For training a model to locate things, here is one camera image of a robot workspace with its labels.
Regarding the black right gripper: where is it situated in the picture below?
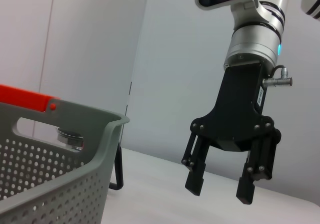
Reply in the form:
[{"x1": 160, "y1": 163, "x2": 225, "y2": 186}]
[{"x1": 181, "y1": 62, "x2": 282, "y2": 204}]

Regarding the grey perforated storage basket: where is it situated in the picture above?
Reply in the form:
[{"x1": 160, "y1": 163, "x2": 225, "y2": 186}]
[{"x1": 0, "y1": 100, "x2": 131, "y2": 224}]

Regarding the silver right gripper connector post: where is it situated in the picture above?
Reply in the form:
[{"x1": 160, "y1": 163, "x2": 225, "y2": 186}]
[{"x1": 262, "y1": 77, "x2": 293, "y2": 87}]

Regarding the glass pitcher with black handle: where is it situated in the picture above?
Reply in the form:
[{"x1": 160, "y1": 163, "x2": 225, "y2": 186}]
[{"x1": 56, "y1": 127, "x2": 125, "y2": 191}]

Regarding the right arm cable with plug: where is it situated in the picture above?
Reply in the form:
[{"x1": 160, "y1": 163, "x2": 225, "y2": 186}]
[{"x1": 271, "y1": 65, "x2": 290, "y2": 79}]

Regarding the orange basket handle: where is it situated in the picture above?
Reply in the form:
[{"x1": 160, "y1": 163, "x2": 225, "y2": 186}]
[{"x1": 0, "y1": 83, "x2": 61, "y2": 112}]

